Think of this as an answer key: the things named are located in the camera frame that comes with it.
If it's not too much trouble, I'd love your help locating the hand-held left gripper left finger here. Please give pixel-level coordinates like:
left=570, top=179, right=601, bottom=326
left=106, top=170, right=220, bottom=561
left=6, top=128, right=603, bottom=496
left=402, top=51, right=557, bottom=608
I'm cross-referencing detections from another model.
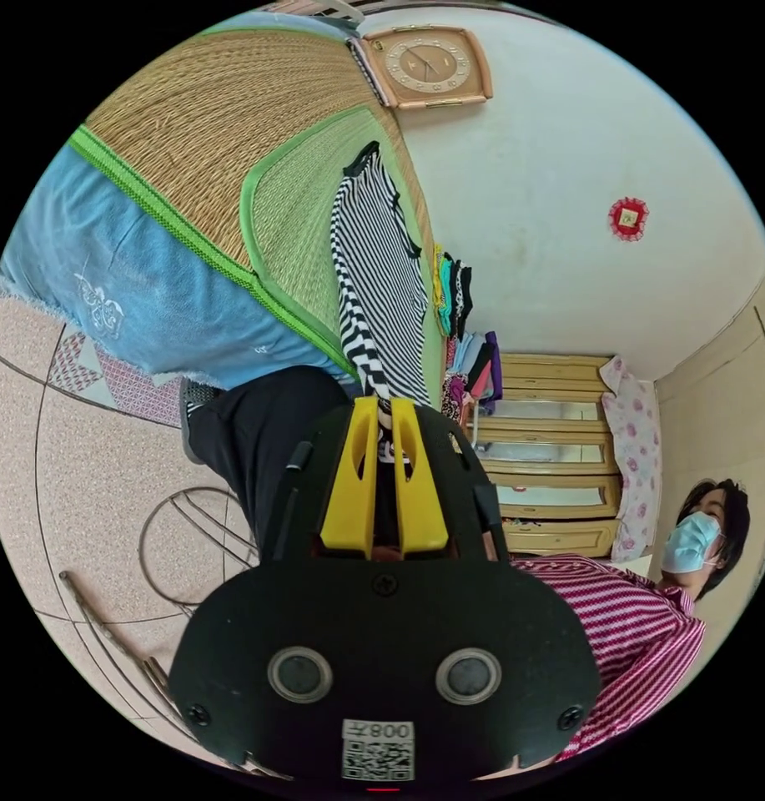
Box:
left=319, top=397, right=384, bottom=559

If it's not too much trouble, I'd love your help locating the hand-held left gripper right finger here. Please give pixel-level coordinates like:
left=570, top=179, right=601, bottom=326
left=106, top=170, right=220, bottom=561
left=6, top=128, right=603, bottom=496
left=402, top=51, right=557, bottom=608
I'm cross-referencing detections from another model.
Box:
left=390, top=400, right=450, bottom=560

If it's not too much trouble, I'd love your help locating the black and white striped vest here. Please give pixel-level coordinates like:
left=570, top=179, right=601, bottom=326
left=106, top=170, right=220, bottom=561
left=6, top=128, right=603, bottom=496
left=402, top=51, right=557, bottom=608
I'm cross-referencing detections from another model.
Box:
left=329, top=140, right=435, bottom=467

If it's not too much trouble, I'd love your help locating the yellow wooden cupboard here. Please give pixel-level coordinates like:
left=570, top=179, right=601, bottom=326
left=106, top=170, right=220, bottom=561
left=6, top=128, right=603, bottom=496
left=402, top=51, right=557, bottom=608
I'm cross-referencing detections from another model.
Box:
left=461, top=352, right=626, bottom=559

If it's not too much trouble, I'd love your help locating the pile of clothes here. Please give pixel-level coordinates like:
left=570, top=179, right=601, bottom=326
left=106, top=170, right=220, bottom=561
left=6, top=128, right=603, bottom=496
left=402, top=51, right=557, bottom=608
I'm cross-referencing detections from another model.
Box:
left=430, top=242, right=506, bottom=421

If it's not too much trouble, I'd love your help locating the floral curtain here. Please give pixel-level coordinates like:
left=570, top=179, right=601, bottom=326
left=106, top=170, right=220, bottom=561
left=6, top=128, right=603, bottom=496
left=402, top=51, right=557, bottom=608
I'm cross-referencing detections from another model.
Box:
left=599, top=355, right=665, bottom=564

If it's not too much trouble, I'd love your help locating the person's body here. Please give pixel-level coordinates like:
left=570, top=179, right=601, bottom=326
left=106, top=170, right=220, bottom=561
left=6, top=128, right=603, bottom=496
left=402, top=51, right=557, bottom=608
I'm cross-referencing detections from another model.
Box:
left=179, top=365, right=753, bottom=766

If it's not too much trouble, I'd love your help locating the bed with woven mat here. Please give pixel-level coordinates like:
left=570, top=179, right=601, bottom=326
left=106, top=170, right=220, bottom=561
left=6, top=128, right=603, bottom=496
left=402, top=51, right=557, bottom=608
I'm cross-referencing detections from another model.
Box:
left=0, top=12, right=440, bottom=409

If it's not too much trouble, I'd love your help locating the red round wall ornament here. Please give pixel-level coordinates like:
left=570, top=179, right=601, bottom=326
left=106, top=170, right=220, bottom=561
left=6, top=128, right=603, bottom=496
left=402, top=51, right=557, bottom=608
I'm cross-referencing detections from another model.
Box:
left=607, top=196, right=651, bottom=243

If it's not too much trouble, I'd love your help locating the pink square wall clock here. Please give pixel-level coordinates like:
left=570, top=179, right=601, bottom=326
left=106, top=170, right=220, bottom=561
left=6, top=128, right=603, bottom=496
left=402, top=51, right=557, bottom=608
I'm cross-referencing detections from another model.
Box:
left=361, top=23, right=495, bottom=111

